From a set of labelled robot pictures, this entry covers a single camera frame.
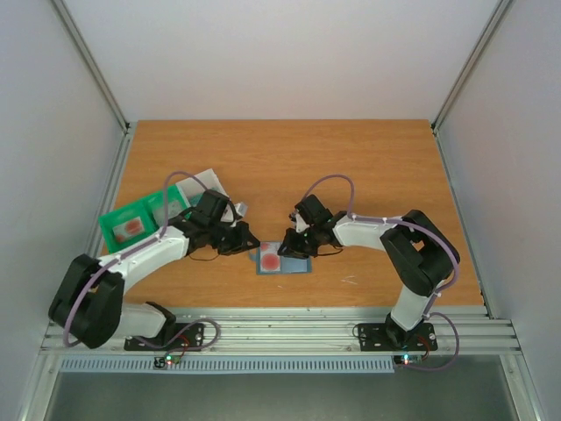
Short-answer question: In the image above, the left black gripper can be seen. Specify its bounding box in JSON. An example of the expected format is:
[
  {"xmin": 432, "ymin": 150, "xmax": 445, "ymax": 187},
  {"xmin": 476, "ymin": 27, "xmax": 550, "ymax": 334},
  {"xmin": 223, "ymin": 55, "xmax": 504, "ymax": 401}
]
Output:
[{"xmin": 209, "ymin": 221, "xmax": 261, "ymax": 255}]

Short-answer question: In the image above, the teal leather card holder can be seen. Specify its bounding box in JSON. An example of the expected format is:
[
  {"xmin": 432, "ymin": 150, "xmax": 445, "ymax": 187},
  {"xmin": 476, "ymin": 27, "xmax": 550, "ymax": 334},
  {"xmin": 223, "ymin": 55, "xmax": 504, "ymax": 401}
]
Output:
[{"xmin": 248, "ymin": 241, "xmax": 312, "ymax": 275}]

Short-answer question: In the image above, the red white card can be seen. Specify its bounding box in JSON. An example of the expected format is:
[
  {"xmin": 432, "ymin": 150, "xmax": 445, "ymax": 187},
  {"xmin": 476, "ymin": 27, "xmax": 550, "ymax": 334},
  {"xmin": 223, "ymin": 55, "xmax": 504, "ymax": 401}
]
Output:
[
  {"xmin": 112, "ymin": 217, "xmax": 146, "ymax": 244},
  {"xmin": 259, "ymin": 242, "xmax": 281, "ymax": 273}
]

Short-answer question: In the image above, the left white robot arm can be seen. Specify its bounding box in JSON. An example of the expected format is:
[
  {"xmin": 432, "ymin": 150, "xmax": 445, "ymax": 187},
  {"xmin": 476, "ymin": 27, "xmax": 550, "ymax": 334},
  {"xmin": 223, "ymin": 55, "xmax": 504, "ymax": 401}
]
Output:
[{"xmin": 47, "ymin": 190, "xmax": 260, "ymax": 349}]

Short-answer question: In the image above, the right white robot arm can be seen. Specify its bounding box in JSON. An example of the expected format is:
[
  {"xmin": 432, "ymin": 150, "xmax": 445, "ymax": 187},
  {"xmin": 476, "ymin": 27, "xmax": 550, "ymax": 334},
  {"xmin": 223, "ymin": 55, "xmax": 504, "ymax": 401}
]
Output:
[{"xmin": 278, "ymin": 195, "xmax": 460, "ymax": 349}]

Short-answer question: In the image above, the silver card in green bin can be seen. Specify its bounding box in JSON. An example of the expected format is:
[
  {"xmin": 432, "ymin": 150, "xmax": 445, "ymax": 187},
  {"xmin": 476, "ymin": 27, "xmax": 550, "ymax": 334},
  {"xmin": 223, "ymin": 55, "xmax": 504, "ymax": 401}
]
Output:
[{"xmin": 151, "ymin": 200, "xmax": 185, "ymax": 225}]

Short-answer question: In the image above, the white plastic bin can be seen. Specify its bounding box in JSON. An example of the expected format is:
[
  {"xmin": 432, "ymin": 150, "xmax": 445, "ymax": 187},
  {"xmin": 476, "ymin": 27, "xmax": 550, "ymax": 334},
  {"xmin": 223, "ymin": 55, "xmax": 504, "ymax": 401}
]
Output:
[{"xmin": 175, "ymin": 168, "xmax": 229, "ymax": 207}]

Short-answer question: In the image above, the green two-compartment bin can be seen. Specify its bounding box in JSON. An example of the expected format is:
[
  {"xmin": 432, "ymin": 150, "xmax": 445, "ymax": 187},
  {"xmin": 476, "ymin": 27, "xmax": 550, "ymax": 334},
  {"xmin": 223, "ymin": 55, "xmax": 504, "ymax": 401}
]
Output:
[{"xmin": 98, "ymin": 191, "xmax": 164, "ymax": 253}]

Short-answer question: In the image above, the left small circuit board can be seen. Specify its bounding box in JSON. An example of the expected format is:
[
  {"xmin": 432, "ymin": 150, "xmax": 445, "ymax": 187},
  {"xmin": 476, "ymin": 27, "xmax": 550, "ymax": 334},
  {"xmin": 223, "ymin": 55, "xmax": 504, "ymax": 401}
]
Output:
[{"xmin": 153, "ymin": 355, "xmax": 182, "ymax": 369}]

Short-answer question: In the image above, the small circuit board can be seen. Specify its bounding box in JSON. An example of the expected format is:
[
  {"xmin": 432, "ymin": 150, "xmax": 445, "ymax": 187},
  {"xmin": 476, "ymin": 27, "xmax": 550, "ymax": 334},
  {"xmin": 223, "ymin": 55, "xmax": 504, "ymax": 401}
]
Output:
[
  {"xmin": 153, "ymin": 355, "xmax": 182, "ymax": 369},
  {"xmin": 394, "ymin": 353, "xmax": 426, "ymax": 366}
]

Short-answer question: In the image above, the right small circuit board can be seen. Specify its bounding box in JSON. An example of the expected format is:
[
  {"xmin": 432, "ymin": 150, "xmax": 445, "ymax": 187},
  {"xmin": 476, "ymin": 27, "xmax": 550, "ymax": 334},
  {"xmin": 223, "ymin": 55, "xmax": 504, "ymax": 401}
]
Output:
[{"xmin": 394, "ymin": 353, "xmax": 426, "ymax": 366}]

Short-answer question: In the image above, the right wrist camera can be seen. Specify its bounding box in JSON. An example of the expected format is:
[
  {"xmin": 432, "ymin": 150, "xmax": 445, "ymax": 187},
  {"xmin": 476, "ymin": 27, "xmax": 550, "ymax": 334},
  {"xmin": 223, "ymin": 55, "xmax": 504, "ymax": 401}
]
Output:
[{"xmin": 289, "ymin": 211, "xmax": 309, "ymax": 233}]

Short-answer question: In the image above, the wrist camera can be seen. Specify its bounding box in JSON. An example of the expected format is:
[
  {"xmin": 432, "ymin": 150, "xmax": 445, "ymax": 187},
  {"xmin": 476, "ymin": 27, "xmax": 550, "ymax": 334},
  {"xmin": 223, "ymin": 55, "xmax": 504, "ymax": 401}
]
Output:
[
  {"xmin": 221, "ymin": 202, "xmax": 248, "ymax": 224},
  {"xmin": 289, "ymin": 211, "xmax": 309, "ymax": 233}
]

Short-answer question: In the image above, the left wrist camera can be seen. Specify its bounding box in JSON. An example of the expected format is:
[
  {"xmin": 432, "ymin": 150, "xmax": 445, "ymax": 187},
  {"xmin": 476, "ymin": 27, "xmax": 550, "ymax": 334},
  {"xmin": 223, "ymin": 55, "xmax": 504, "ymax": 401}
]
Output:
[{"xmin": 221, "ymin": 202, "xmax": 248, "ymax": 224}]

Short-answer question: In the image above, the aluminium front rail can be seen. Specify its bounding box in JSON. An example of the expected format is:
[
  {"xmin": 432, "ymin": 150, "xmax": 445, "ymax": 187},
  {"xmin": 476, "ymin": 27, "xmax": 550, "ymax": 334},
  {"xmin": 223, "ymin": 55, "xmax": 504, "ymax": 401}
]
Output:
[{"xmin": 39, "ymin": 306, "xmax": 522, "ymax": 356}]

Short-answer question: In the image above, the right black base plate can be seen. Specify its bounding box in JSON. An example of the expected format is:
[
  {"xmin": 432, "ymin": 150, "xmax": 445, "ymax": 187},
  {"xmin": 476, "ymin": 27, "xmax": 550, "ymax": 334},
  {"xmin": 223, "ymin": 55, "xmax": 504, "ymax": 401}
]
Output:
[{"xmin": 352, "ymin": 323, "xmax": 438, "ymax": 352}]

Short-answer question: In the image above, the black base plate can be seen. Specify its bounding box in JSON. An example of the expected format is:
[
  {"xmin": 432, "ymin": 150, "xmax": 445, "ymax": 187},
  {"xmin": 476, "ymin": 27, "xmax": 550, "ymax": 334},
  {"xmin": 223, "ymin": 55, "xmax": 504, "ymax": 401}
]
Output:
[
  {"xmin": 124, "ymin": 322, "xmax": 206, "ymax": 353},
  {"xmin": 352, "ymin": 323, "xmax": 438, "ymax": 352}
]

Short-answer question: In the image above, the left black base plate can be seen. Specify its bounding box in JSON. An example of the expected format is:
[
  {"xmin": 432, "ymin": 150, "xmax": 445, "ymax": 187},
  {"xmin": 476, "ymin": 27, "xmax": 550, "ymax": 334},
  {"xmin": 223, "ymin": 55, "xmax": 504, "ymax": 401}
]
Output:
[{"xmin": 124, "ymin": 322, "xmax": 206, "ymax": 353}]

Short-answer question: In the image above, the grey slotted cable duct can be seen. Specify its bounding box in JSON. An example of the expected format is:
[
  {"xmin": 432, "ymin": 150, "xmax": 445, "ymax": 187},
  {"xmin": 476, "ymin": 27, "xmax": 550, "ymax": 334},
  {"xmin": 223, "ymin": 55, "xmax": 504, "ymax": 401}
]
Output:
[{"xmin": 59, "ymin": 355, "xmax": 394, "ymax": 375}]

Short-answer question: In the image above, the left aluminium side rail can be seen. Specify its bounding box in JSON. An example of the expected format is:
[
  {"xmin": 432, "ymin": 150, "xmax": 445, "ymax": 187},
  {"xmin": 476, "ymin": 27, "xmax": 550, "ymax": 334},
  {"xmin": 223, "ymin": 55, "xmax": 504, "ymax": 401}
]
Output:
[{"xmin": 83, "ymin": 126, "xmax": 134, "ymax": 256}]

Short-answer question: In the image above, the aluminium side rail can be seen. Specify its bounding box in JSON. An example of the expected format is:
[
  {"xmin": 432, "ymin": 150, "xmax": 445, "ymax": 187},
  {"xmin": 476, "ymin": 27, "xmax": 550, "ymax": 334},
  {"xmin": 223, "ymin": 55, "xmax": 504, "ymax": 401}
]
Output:
[
  {"xmin": 432, "ymin": 128, "xmax": 496, "ymax": 318},
  {"xmin": 83, "ymin": 126, "xmax": 134, "ymax": 256}
]

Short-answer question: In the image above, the right aluminium side rail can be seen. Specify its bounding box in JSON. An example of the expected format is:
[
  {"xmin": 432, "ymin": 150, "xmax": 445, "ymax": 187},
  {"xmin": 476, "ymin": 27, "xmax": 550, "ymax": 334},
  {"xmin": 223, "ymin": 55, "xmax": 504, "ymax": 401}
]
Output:
[{"xmin": 432, "ymin": 128, "xmax": 496, "ymax": 318}]

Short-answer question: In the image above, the left aluminium frame post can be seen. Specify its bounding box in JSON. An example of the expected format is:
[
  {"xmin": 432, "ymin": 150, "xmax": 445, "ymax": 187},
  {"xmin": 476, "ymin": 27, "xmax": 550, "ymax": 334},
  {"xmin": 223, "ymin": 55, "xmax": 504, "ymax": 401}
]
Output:
[{"xmin": 49, "ymin": 0, "xmax": 131, "ymax": 134}]

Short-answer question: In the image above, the aluminium frame post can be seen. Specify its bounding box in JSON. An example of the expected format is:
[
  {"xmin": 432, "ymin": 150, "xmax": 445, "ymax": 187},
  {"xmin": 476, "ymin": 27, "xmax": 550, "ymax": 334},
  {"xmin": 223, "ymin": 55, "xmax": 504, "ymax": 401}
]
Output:
[
  {"xmin": 430, "ymin": 0, "xmax": 515, "ymax": 137},
  {"xmin": 49, "ymin": 0, "xmax": 131, "ymax": 134}
]

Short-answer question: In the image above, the right aluminium frame post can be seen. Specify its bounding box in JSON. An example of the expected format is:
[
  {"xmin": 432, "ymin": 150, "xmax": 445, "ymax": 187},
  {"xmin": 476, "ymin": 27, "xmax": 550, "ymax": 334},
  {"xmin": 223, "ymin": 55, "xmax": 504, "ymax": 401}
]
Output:
[{"xmin": 430, "ymin": 0, "xmax": 515, "ymax": 137}]

